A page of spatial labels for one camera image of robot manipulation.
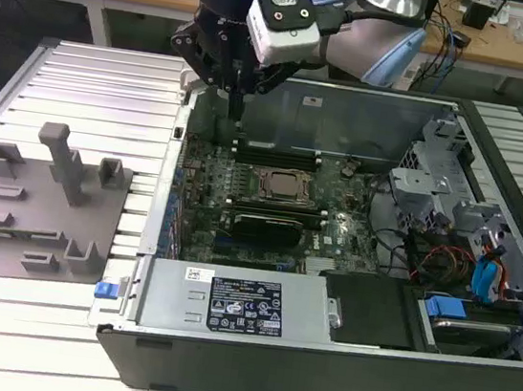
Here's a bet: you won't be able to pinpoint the black RAM slot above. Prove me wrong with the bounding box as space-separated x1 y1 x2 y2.
235 145 321 166
234 153 320 174
226 195 326 217
228 202 327 226

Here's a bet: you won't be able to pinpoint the black open PC case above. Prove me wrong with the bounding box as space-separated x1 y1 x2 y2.
80 50 523 391

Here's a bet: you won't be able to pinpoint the CPU socket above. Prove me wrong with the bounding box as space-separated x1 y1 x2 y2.
247 163 317 207

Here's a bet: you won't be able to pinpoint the blue case latch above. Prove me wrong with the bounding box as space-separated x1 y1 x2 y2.
94 281 117 302

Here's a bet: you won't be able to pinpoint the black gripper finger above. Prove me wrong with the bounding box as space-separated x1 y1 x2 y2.
234 54 300 129
160 19 248 120

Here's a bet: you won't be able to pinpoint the hanging blue and black cables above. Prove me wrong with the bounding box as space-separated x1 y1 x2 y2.
418 0 478 100

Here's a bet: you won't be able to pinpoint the silver CPU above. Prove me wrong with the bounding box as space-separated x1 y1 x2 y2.
264 170 304 198

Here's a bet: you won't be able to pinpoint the red and orange wire bundle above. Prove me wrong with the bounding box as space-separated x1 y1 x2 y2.
416 242 477 288

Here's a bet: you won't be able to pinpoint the grey parts rack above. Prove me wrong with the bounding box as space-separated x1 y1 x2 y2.
0 115 141 299

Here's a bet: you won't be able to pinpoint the silver chipset heatsink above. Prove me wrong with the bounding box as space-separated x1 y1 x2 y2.
301 256 339 278

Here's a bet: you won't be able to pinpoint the small black box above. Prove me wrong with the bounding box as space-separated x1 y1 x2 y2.
460 0 496 30

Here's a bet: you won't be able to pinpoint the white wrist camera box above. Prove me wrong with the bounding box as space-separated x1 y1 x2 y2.
233 0 328 73

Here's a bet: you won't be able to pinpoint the grey metal drive cage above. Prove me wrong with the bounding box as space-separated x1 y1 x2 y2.
381 110 487 239

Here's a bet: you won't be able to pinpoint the black graphics card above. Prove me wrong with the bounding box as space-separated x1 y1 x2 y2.
229 210 306 253

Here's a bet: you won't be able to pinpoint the disk drive with blue carrier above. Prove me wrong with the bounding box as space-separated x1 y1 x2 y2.
408 292 523 364

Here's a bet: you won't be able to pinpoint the blue flat data cable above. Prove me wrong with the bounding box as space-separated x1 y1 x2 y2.
467 255 509 311

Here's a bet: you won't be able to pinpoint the black power supply label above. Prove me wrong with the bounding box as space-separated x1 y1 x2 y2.
205 274 288 341

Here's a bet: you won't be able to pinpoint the black drive bay cover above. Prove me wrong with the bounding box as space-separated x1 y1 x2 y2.
312 268 425 355

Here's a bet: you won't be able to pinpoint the silver power supply unit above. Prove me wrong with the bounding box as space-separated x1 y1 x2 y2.
127 253 344 356

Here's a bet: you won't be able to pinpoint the green motherboard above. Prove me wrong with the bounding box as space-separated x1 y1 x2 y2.
163 134 392 287

